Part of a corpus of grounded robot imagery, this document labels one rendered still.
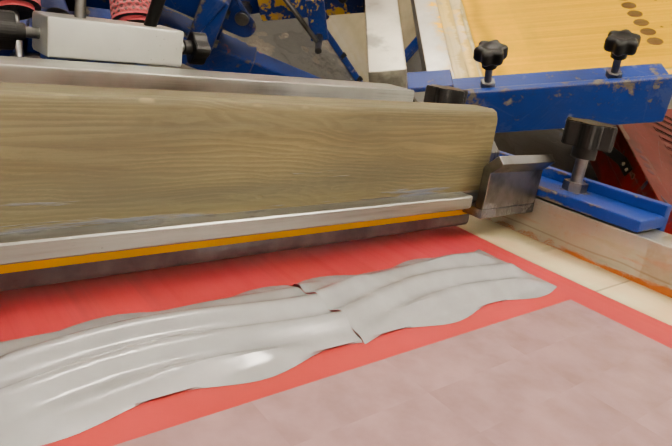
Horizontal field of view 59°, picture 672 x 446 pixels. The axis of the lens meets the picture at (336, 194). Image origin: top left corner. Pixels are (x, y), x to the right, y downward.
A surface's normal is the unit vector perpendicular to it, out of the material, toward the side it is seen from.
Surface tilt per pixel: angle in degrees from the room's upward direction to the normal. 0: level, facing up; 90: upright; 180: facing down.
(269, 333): 5
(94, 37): 58
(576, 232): 90
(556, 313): 32
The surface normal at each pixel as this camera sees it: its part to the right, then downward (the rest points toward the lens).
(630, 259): -0.78, 0.06
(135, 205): 0.61, 0.28
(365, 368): 0.14, -0.95
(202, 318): 0.39, -0.62
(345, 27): -0.66, -0.07
